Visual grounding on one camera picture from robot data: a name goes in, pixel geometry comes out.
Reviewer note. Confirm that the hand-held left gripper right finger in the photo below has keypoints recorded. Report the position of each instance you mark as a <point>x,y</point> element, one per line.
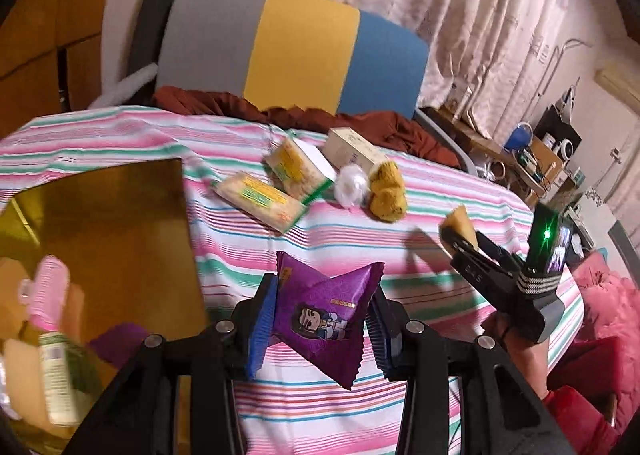
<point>380,340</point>

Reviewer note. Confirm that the beige carton box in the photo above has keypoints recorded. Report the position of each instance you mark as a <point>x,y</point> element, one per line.
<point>350,145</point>

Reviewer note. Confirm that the person's right hand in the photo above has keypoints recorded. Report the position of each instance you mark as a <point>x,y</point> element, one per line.
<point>520,360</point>

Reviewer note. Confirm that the yellow sponge wedge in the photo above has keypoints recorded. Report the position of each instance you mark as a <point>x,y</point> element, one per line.
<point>22,385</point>
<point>462,225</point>

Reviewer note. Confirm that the green label packet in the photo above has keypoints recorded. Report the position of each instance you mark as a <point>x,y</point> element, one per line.
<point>60,375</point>

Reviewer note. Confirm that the green yellow packet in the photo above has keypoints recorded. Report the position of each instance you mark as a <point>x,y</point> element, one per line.
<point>295,165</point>
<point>257,197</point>

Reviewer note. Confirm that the yellow knitted toy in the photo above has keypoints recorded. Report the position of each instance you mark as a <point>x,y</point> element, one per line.
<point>385,195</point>

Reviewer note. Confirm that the pale patterned curtain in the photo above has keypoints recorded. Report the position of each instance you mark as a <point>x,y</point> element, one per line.
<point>450,10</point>

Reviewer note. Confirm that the beige air conditioner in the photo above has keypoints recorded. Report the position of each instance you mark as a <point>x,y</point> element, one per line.
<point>620,80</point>

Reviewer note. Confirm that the grey yellow blue chair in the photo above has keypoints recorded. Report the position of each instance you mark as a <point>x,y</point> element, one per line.
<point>300,50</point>

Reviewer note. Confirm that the blue round object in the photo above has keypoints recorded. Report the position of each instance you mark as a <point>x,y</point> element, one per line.
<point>517,137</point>

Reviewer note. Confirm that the wooden wardrobe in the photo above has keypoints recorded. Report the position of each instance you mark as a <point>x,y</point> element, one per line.
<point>50,60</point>

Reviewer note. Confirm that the white wall pipe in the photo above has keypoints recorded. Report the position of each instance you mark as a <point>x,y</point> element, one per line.
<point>550,60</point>

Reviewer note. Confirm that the brown-red cloth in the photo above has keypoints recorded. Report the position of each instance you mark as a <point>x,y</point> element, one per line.
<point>210,102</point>

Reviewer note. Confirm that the white fluffy ball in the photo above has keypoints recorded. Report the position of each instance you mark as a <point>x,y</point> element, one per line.
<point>350,185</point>

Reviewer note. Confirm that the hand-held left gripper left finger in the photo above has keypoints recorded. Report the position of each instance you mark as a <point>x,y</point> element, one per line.
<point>262,330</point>

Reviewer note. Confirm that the pink hair clip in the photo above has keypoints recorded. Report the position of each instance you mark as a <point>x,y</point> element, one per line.
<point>47,290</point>

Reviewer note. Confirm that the wooden desk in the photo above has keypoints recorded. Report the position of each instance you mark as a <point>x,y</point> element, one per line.
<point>480,140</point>

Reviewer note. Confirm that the striped tablecloth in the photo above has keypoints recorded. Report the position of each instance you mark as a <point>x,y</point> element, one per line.
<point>425,195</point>

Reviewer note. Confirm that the black box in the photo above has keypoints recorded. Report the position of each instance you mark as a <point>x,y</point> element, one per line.
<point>555,122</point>

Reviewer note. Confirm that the gold tin box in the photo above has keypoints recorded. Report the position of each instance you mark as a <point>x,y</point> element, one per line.
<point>100,235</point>

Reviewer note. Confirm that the pink blanket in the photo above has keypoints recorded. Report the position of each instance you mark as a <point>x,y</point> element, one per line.
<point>610,295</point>

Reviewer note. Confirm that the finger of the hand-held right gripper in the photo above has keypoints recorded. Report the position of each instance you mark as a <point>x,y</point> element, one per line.
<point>500,252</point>
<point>470,267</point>

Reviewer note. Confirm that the white chair armrest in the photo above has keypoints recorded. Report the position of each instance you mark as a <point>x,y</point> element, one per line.
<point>125,87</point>

